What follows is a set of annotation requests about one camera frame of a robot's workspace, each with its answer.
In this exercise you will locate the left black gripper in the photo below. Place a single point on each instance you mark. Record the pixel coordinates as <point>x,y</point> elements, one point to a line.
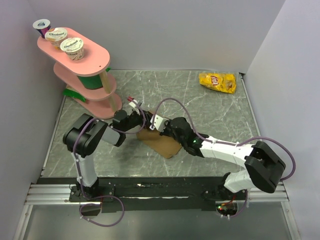
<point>138,113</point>

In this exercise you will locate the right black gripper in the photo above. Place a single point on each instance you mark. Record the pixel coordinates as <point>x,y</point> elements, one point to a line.
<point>167,124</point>

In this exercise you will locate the brown cardboard box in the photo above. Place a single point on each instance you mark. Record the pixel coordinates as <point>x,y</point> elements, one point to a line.
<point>166,146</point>

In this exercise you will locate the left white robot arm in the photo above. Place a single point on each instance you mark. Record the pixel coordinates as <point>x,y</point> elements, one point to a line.
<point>84,136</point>

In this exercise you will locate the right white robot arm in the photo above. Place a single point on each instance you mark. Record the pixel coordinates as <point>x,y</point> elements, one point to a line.
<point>262,167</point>

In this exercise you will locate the pink tiered shelf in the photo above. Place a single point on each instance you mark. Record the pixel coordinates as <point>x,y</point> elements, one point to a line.
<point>102,102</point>

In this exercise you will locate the yellow chips bag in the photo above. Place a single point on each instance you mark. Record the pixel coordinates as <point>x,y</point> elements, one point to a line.
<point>220,82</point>

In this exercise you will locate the white Chobani yogurt cup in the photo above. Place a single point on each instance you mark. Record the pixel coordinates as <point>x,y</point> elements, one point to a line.
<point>73,47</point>

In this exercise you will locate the orange Chobani yogurt cup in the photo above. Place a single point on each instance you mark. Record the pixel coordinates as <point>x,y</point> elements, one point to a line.
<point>56,36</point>

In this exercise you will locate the purple yogurt cup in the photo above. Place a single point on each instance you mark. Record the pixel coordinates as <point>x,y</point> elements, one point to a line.
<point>42,26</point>

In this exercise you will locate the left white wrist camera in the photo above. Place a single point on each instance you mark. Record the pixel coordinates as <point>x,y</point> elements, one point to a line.
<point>133,103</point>

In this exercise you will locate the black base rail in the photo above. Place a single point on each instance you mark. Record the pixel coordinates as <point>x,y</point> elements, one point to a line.
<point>158,193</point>

